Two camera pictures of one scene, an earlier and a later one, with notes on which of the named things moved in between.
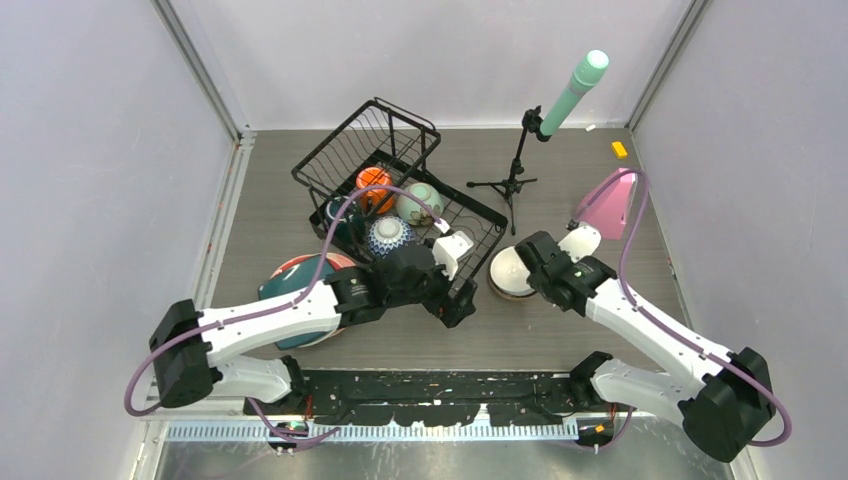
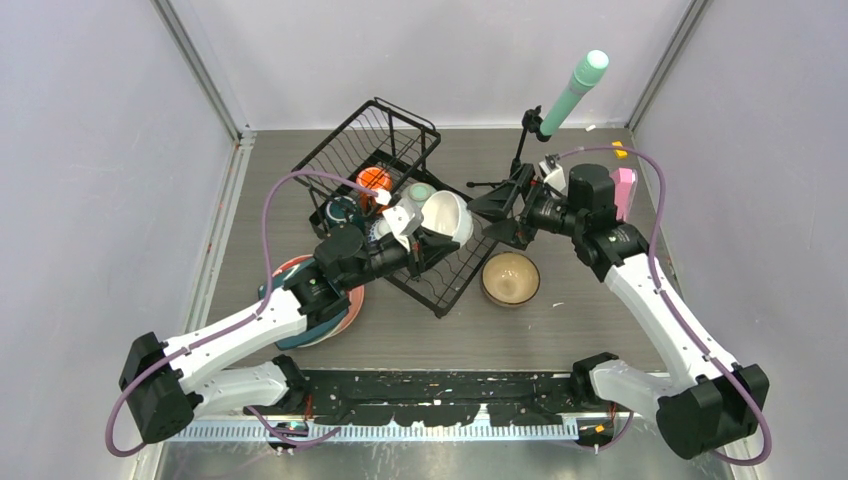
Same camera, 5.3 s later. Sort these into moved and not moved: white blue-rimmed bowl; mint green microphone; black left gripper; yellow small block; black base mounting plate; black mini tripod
Moved: white blue-rimmed bowl; black left gripper
Not moved: black mini tripod; mint green microphone; black base mounting plate; yellow small block
